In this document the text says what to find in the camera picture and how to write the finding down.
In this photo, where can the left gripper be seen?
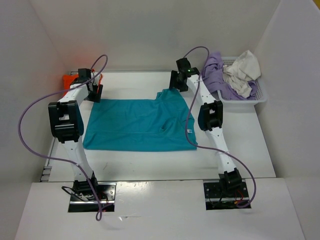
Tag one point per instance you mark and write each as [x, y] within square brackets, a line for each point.
[94, 94]

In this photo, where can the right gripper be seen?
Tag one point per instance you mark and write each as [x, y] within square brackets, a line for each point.
[177, 83]

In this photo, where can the orange t shirt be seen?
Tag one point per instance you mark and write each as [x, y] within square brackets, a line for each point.
[84, 74]

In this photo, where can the teal t shirt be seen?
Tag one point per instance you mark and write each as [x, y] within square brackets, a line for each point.
[163, 124]

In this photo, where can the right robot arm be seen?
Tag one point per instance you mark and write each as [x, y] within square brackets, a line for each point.
[210, 120]

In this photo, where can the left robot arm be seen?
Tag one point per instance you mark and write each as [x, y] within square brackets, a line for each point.
[67, 126]

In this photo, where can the lavender t shirt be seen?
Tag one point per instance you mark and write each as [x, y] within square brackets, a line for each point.
[212, 77]

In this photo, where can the white plastic basket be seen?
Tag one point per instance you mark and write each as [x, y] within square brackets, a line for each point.
[260, 96]

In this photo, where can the white t shirt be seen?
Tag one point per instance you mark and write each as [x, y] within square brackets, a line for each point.
[242, 74]

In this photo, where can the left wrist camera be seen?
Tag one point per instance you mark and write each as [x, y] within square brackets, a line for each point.
[97, 77]

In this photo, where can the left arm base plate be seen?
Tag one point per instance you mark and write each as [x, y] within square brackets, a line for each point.
[85, 203]

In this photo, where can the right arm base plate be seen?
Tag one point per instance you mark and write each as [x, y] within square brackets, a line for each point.
[216, 199]

